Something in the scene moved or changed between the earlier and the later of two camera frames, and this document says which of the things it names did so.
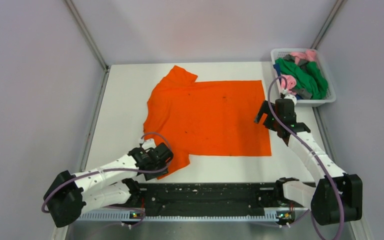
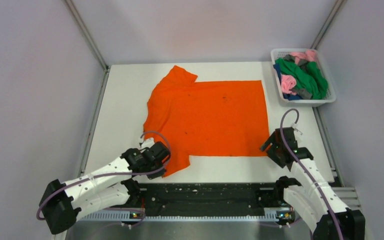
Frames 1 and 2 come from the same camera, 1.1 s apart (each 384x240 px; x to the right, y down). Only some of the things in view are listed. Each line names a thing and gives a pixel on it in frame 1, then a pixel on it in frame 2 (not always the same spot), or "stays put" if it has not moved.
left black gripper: (153, 175) stays put
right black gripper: (263, 109) → (270, 151)
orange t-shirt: (206, 117) stays put
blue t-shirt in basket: (278, 71) stays put
